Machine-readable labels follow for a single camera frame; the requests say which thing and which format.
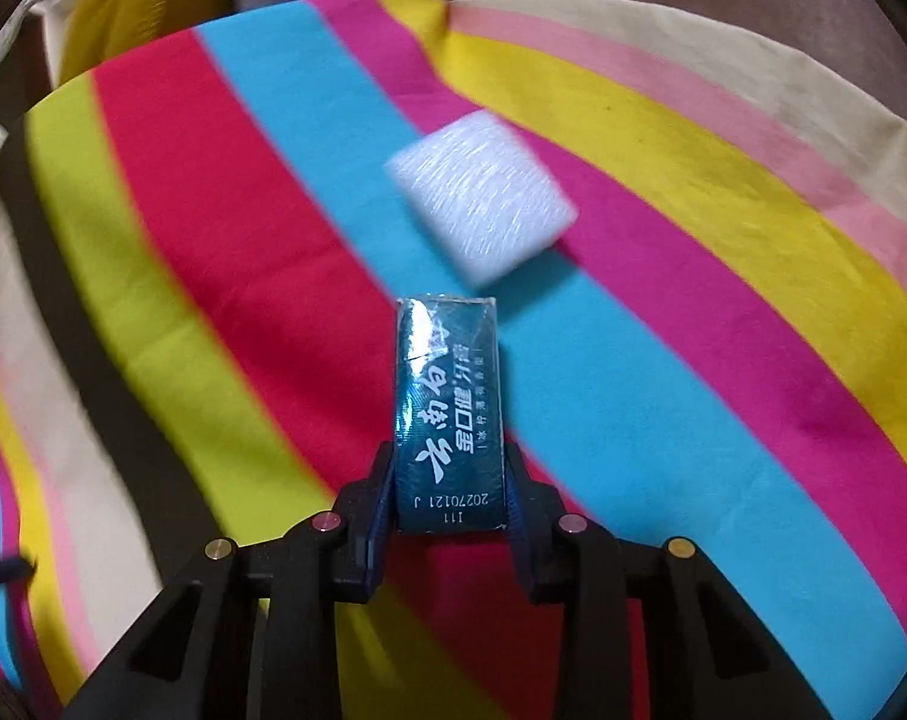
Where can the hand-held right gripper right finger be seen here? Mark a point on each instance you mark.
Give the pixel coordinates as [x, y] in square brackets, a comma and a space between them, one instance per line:
[519, 540]

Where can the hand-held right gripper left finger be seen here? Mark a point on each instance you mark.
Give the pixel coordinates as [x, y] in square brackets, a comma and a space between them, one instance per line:
[378, 532]

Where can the small teal box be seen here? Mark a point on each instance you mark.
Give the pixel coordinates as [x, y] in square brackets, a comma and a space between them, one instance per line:
[449, 405]

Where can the multicolour striped cloth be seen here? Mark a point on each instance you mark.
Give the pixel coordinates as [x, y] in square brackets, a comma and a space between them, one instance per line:
[235, 240]

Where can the white foam block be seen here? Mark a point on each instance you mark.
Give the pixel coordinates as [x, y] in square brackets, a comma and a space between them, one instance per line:
[483, 195]

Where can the yellow leather sofa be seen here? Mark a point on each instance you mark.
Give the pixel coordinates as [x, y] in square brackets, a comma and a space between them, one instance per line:
[123, 0]

